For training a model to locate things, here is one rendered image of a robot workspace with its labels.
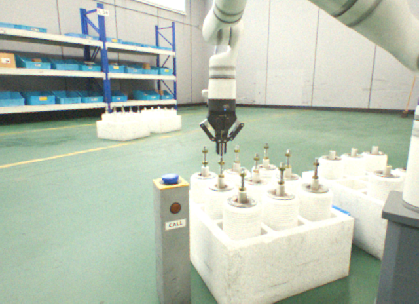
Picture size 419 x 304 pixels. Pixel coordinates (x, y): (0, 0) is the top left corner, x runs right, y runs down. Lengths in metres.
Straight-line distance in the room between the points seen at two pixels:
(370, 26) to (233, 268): 0.54
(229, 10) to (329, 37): 6.67
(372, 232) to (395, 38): 0.66
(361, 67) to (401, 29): 6.47
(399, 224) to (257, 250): 0.29
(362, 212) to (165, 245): 0.67
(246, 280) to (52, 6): 5.90
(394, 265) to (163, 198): 0.48
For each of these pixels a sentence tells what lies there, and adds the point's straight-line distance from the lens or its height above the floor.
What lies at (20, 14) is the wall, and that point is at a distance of 5.99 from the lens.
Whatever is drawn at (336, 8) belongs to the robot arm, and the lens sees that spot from 0.54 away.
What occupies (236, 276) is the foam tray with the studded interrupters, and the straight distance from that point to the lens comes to 0.72.
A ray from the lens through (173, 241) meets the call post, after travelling 0.71.
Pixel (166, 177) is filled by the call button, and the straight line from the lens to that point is 0.66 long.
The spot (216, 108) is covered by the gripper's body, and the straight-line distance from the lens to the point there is 0.75.
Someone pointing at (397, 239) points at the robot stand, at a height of 0.25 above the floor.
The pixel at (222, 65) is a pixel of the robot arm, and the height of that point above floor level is 0.59.
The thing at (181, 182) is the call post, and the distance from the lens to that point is 0.67.
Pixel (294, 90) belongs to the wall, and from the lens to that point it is 7.44.
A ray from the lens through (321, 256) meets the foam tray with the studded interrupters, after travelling 0.87.
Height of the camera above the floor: 0.53
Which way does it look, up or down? 12 degrees down
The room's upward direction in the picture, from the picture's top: straight up
